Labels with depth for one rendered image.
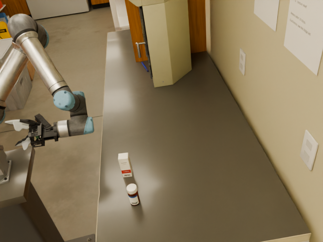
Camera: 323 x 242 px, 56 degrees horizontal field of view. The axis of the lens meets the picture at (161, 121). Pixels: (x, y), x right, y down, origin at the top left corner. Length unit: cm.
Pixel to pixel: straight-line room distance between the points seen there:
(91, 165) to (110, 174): 147
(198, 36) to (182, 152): 99
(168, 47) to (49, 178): 165
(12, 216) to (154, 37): 110
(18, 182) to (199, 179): 76
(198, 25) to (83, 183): 154
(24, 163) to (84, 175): 124
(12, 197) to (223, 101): 108
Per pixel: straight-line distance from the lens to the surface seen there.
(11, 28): 143
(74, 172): 278
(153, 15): 163
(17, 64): 154
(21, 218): 160
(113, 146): 144
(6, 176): 150
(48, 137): 140
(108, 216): 118
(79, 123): 138
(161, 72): 176
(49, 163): 296
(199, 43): 214
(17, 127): 139
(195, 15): 206
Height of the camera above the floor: 187
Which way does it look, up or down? 37 degrees down
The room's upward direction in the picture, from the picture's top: 8 degrees counter-clockwise
